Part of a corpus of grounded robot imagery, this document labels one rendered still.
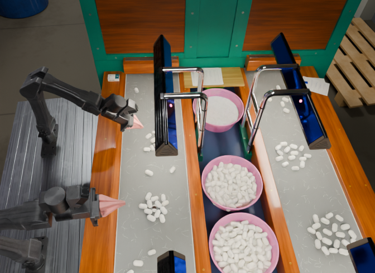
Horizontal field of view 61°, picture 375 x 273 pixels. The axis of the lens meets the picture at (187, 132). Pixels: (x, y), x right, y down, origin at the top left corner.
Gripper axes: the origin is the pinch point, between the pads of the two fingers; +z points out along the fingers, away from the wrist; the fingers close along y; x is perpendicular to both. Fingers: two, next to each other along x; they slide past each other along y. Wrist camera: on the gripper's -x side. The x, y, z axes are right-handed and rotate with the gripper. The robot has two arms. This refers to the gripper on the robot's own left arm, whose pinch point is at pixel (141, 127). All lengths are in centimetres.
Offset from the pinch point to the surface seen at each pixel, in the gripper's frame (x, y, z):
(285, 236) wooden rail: -32, -53, 47
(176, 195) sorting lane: -3.6, -32.2, 16.6
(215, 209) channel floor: -9, -36, 34
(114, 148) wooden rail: 12.2, -7.9, -6.4
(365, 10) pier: -96, 211, 222
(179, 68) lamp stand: -34.5, 5.2, -5.8
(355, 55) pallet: -69, 137, 192
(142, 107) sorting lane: 6.4, 19.5, 4.3
